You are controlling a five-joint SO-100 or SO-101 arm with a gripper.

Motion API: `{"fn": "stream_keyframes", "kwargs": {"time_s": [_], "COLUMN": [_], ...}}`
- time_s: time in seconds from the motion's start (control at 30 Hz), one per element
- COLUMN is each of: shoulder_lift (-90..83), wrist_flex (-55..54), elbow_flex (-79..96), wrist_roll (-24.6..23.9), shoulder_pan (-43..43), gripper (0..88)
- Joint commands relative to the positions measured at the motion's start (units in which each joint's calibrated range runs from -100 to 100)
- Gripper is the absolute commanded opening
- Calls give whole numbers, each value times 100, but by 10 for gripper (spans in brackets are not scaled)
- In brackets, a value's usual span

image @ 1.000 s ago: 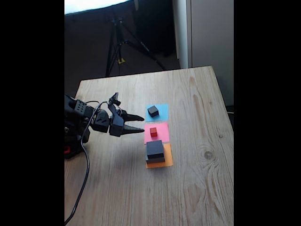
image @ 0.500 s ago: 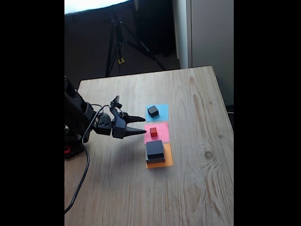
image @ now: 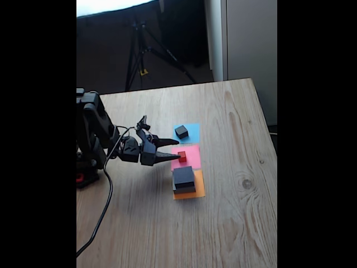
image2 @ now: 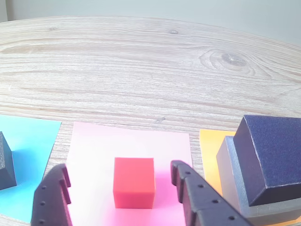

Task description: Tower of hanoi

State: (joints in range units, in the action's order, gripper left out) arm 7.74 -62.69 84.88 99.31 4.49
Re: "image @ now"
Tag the small dark cube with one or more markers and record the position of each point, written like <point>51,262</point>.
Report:
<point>181,131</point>

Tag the small red cube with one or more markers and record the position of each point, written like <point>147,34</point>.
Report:
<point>182,157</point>

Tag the medium dark block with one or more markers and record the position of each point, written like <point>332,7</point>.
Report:
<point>184,176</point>

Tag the large grey block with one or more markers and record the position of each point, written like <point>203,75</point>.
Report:
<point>184,191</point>

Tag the blue paper sheet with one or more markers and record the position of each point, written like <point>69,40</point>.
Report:
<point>195,134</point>

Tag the pink paper sheet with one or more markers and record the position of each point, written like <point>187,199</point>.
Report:
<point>193,155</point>

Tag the orange paper sheet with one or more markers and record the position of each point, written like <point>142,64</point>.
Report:
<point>200,190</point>

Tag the yellow tape under tall tripod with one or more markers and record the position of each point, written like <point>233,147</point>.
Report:
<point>143,72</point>

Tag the tall black tripod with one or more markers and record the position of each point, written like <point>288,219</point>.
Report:
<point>138,50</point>

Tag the white cabinet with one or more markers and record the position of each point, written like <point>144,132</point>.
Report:
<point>251,42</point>

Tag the bright white light panel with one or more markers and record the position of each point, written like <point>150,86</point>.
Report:
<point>111,5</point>

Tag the small wrist camera board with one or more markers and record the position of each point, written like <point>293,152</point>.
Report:
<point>142,123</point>

